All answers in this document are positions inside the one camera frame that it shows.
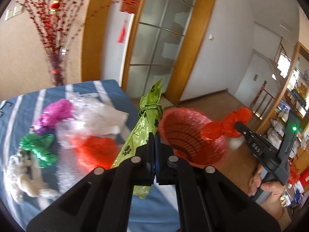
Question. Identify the orange-red crumpled plastic bag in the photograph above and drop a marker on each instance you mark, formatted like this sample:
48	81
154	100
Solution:
93	152

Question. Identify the wooden stair railing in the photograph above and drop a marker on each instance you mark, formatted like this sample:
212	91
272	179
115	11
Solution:
261	102

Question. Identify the green paw-print plastic bag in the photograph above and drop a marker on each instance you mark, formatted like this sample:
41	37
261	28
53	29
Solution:
142	125

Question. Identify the red plastic bag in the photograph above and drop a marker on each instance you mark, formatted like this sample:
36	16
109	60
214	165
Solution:
215	129

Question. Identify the white crumpled tissue wad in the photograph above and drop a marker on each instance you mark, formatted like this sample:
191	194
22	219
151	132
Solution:
20	183

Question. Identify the wooden display shelf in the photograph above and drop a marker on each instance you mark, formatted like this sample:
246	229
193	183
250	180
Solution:
282	172

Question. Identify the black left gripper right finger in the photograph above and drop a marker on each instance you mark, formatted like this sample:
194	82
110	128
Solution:
206	199

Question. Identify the blue white striped tablecloth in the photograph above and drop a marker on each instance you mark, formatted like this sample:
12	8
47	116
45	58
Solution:
157	212

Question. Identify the red bin liner bag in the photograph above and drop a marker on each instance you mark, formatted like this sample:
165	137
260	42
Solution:
193	135

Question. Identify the red berry branch bouquet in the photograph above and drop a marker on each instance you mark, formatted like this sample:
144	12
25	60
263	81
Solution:
54	28

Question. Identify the glass floor vase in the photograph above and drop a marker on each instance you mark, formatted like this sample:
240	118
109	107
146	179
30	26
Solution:
57	63

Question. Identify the green shiny crumpled wrapper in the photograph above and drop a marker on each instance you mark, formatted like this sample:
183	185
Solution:
39	145

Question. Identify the frosted glass sliding door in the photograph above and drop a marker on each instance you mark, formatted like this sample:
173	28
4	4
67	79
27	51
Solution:
161	30

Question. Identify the small red lantern ornament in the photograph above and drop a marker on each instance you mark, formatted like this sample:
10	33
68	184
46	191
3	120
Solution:
54	6

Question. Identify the red chinese knot ornament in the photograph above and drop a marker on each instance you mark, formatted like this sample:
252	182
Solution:
129	7

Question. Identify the white plastic bag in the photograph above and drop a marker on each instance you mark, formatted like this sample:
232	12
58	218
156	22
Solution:
90	117

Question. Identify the magenta plastic bag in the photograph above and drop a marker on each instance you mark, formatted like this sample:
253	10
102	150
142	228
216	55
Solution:
52	114

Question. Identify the white wall light switch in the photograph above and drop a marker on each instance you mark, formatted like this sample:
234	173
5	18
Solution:
211	37

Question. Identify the wooden door frame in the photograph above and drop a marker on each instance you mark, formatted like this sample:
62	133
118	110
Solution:
94	41

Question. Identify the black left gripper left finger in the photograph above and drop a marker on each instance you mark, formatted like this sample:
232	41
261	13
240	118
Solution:
101	201

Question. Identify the person's right hand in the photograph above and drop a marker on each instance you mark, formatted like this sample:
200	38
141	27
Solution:
275	188

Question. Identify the clear bubble wrap sheet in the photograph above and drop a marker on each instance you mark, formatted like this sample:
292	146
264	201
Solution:
68	171

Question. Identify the white double wall switch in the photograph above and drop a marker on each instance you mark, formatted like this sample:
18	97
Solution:
10	13

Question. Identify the red laundry basket trash bin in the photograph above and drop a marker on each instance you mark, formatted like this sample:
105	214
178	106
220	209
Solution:
190	137

